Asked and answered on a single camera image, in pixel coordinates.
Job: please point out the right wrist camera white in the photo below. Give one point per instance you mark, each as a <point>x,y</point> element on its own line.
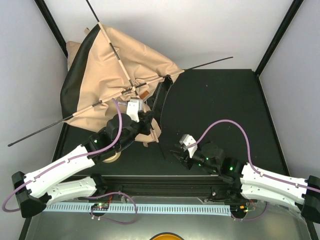
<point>189,144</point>

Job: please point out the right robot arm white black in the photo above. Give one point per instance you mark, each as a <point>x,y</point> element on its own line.
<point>246,182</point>

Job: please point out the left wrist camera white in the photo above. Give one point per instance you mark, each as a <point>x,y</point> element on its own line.
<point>134,106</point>

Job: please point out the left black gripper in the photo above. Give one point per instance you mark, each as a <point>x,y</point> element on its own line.
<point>146,121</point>

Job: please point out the left black frame post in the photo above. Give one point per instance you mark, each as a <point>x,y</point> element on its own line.
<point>49,19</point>

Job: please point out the yellow round object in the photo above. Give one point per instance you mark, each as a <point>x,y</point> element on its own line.
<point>166,236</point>

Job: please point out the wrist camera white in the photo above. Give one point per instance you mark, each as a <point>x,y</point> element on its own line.
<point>134,106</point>
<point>189,144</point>

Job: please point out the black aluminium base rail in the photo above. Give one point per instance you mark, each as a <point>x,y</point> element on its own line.
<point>185,186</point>

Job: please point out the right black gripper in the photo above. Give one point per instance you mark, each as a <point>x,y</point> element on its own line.
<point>183,159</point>

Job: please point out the yellow pet bowl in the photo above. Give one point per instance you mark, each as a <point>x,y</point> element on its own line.
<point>112,158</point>

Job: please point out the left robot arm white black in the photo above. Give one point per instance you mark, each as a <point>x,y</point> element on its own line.
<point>38,189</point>

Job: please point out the black frame post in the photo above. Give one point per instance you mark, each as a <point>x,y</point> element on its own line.
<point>49,19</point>
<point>280,32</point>

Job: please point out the beige pet tent fabric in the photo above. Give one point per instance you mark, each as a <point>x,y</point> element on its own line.
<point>95,80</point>

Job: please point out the white slotted cable duct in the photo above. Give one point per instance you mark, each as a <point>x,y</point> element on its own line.
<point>129,208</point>

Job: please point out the beige patterned pillow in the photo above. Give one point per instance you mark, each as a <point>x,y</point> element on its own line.
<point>72,48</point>

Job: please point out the small electronics board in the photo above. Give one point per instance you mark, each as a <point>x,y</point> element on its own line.
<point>100,206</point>

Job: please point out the black tent pole one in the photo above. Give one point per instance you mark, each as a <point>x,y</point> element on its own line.
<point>155,99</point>

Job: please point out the right black frame post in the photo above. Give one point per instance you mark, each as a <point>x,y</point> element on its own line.
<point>280,32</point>

